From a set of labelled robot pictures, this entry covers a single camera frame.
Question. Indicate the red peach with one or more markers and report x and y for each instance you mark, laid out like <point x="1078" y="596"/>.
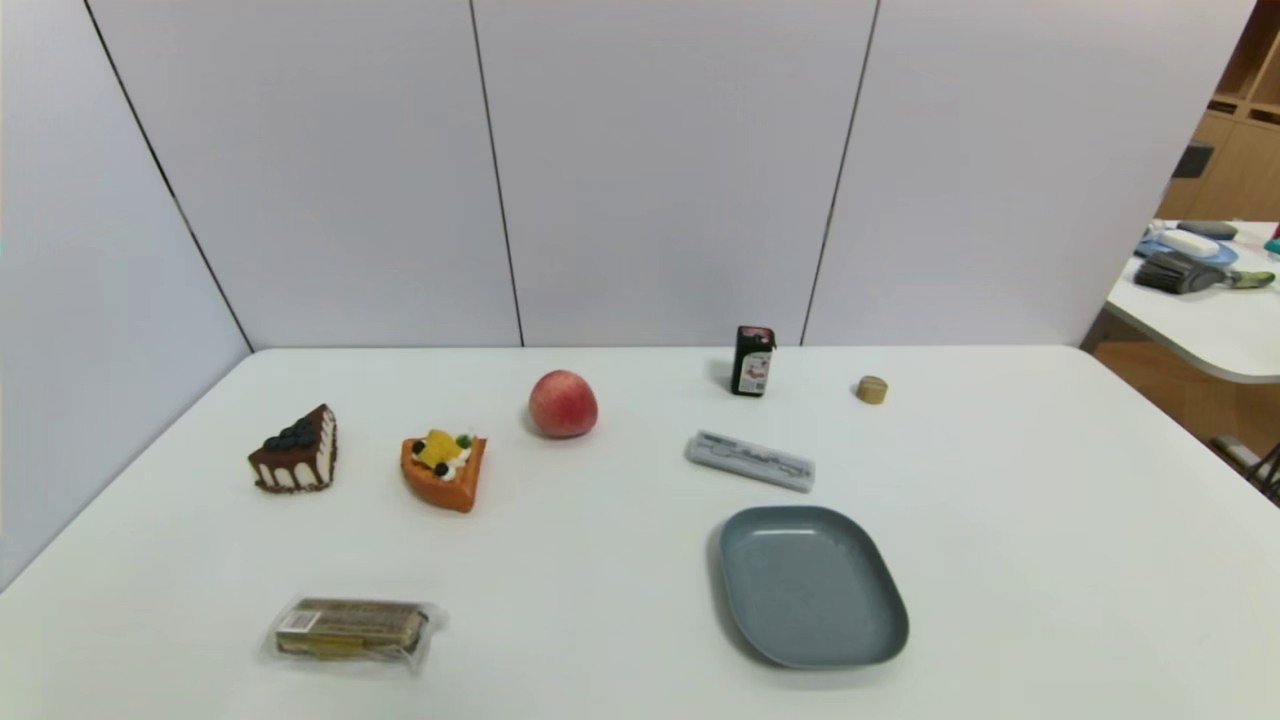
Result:
<point x="563" y="404"/>

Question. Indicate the orange cake slice with fruit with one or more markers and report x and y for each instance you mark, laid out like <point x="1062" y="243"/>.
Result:
<point x="445" y="478"/>

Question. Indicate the clear wrapped brown snack pack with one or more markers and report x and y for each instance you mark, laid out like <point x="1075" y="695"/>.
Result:
<point x="350" y="630"/>

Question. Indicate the white oblong object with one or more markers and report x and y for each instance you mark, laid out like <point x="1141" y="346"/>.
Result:
<point x="1190" y="242"/>

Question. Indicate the small tan round cookie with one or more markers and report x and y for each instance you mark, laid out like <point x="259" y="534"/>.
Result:
<point x="872" y="390"/>

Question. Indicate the small dark drink carton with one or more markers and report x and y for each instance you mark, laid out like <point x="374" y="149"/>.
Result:
<point x="751" y="362"/>

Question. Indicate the dark grey oval object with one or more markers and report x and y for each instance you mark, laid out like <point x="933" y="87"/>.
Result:
<point x="1207" y="229"/>

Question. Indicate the blue plate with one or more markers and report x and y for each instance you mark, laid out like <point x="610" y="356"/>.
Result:
<point x="1150" y="247"/>

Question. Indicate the chocolate cake slice with blueberries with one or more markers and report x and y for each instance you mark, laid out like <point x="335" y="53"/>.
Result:
<point x="295" y="455"/>

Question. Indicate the dark chair frame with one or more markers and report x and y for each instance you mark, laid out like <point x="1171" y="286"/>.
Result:
<point x="1250" y="460"/>

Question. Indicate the long grey white packet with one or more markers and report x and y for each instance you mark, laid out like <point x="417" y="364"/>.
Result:
<point x="750" y="461"/>

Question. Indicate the grey blue oval dish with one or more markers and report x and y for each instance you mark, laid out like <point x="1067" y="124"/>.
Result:
<point x="812" y="587"/>

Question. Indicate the black brush head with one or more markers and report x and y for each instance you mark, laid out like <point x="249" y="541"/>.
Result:
<point x="1175" y="273"/>

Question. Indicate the teal and red object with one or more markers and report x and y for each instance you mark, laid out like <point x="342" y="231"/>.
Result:
<point x="1274" y="243"/>

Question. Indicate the white background table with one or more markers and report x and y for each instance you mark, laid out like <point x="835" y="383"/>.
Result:
<point x="1210" y="325"/>

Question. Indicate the wooden shelf cabinet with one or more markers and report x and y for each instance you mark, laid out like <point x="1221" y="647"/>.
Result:
<point x="1240" y="150"/>

